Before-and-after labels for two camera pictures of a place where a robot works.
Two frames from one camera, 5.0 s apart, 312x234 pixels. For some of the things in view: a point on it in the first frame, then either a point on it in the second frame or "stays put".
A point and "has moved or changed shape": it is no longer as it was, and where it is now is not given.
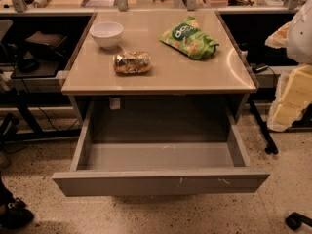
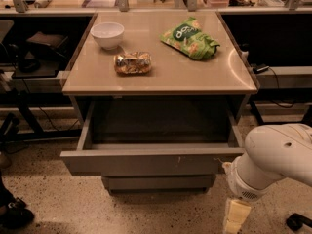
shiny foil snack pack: [132, 61] stays put
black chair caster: [294, 219] stays put
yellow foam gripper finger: [279, 39] -> [239, 189]
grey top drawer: [159, 147] has moved or changed shape
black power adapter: [256, 67] stays put
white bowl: [107, 33] stays put
